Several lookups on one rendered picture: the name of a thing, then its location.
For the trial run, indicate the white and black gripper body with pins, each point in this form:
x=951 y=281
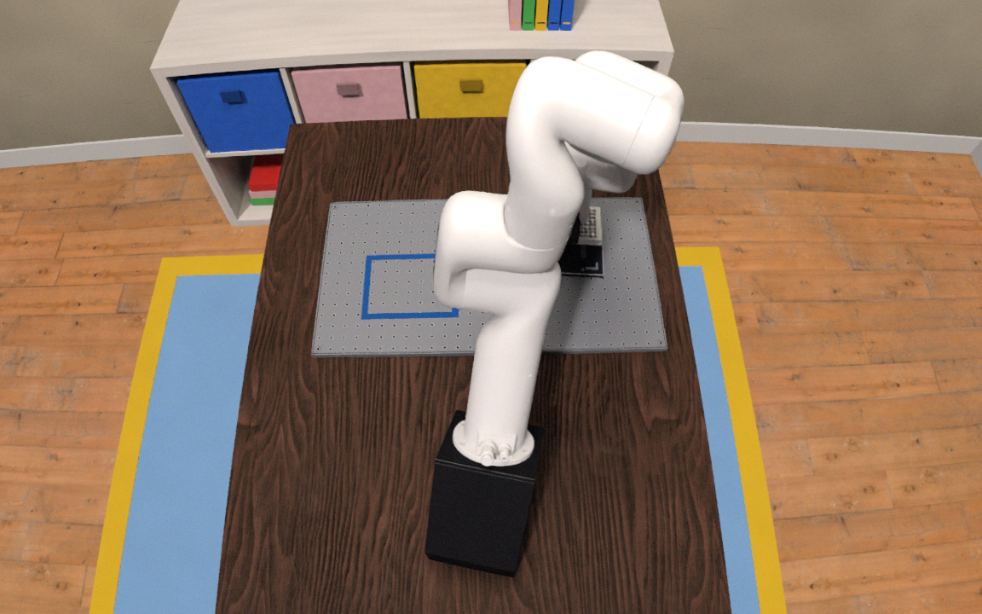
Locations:
x=585 y=207

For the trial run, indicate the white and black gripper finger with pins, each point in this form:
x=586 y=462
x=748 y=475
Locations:
x=575 y=231

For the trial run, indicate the blue tape outline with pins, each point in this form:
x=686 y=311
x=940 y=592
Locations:
x=364 y=311

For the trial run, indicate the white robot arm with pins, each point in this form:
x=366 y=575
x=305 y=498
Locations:
x=500 y=255

